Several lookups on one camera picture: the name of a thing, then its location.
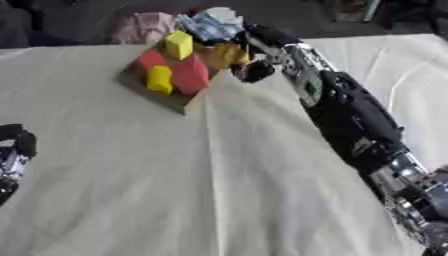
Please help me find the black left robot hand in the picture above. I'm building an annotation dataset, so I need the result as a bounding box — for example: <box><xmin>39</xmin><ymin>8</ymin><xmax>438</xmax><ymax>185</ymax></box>
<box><xmin>0</xmin><ymin>123</ymin><xmax>41</xmax><ymax>160</ymax></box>

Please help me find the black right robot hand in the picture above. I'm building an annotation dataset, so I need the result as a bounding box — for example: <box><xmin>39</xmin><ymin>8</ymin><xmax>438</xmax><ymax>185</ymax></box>
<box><xmin>229</xmin><ymin>23</ymin><xmax>305</xmax><ymax>84</ymax></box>

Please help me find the orange-yellow toy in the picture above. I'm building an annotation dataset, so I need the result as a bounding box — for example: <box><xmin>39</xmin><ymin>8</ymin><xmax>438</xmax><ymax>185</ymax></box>
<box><xmin>194</xmin><ymin>41</ymin><xmax>252</xmax><ymax>71</ymax></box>

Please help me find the tan cardboard box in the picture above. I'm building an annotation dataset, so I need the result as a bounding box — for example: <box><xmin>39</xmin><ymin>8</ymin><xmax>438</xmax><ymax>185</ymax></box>
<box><xmin>113</xmin><ymin>31</ymin><xmax>259</xmax><ymax>116</ymax></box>

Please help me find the blue and white crumpled bag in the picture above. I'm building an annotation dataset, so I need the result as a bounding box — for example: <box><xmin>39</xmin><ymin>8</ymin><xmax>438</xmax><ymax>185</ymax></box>
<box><xmin>175</xmin><ymin>6</ymin><xmax>247</xmax><ymax>43</ymax></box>

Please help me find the large red block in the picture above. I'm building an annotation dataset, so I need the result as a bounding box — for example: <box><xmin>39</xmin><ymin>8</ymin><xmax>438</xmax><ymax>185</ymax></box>
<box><xmin>166</xmin><ymin>53</ymin><xmax>212</xmax><ymax>97</ymax></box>

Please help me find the yellow cube block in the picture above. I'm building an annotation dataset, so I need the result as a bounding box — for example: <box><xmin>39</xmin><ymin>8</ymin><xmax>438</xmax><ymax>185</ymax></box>
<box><xmin>162</xmin><ymin>30</ymin><xmax>196</xmax><ymax>61</ymax></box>

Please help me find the yellow cylinder block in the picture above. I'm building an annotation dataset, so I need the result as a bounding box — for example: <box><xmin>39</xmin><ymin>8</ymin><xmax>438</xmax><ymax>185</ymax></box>
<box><xmin>145</xmin><ymin>65</ymin><xmax>175</xmax><ymax>97</ymax></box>

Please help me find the small red block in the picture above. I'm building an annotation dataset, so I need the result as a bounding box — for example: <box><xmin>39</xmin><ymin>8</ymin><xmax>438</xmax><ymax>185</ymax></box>
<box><xmin>136</xmin><ymin>49</ymin><xmax>170</xmax><ymax>72</ymax></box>

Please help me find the pink cloth bag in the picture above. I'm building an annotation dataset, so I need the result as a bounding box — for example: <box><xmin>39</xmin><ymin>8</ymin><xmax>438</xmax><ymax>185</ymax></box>
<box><xmin>110</xmin><ymin>11</ymin><xmax>179</xmax><ymax>46</ymax></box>

